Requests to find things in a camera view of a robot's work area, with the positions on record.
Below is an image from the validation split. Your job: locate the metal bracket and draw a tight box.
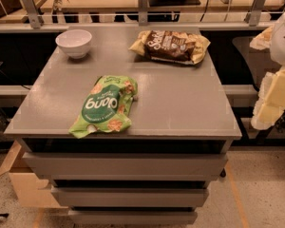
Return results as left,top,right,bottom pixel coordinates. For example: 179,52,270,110
138,0,148,26
244,0,266,27
21,0,44,29

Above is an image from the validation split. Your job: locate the brown chip bag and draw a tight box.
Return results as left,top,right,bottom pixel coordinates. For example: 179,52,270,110
129,30,210,65

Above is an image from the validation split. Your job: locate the right metal bracket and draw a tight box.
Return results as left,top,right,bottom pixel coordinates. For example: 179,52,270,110
244,0,266,27

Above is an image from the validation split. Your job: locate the green rice chip bag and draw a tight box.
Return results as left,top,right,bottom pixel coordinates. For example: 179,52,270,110
68,75,138,139

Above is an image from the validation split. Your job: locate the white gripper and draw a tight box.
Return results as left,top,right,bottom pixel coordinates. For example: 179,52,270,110
251,66,285,130

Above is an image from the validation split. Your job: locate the left metal bracket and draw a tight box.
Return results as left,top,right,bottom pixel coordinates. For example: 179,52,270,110
21,0,44,29

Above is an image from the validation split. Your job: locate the middle metal bracket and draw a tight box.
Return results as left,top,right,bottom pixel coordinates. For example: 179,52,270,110
138,0,148,26

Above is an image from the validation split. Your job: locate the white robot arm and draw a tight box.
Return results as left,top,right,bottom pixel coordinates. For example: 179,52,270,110
250,11,285,130

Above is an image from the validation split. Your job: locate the wooden box on floor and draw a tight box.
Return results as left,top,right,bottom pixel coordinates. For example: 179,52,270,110
0,142,64,208

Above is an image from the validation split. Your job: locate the white ceramic bowl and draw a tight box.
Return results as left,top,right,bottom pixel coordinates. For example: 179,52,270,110
55,29,92,59

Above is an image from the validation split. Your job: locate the grey drawer cabinet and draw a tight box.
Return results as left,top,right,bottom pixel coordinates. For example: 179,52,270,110
7,24,240,224

